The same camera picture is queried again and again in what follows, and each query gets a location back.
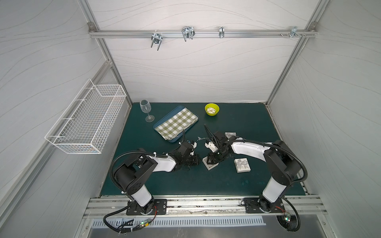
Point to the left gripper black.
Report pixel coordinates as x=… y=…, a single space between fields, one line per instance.
x=193 y=159

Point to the white jewelry box base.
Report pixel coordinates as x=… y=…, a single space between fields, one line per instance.
x=207 y=165

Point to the white jewelry box lid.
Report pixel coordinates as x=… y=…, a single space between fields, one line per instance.
x=230 y=135

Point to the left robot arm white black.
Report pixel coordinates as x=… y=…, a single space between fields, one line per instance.
x=131 y=170

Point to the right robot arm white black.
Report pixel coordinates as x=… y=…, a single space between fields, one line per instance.
x=284 y=166

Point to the green checked cloth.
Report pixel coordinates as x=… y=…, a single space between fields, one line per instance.
x=177 y=123

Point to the white striped item in bowl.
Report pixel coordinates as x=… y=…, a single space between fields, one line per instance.
x=210 y=110

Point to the blue rectangular tray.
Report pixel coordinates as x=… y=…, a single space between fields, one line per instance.
x=166 y=119

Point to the yellow-green plastic bowl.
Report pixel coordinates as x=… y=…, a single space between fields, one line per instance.
x=215 y=106

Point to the clear wine glass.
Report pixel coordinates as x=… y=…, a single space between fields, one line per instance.
x=146 y=108

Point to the metal clamp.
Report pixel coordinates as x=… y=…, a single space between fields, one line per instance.
x=156 y=39
x=293 y=34
x=221 y=32
x=188 y=33

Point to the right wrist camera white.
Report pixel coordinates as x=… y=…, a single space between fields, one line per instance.
x=210 y=145

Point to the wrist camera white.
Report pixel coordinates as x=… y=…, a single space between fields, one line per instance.
x=210 y=145
x=193 y=145

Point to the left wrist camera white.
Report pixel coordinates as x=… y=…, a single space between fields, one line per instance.
x=193 y=145

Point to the white slotted cable duct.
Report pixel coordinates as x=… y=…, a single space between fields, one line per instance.
x=172 y=222

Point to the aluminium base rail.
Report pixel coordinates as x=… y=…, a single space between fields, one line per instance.
x=187 y=206

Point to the white wire basket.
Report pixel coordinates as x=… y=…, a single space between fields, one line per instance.
x=86 y=123

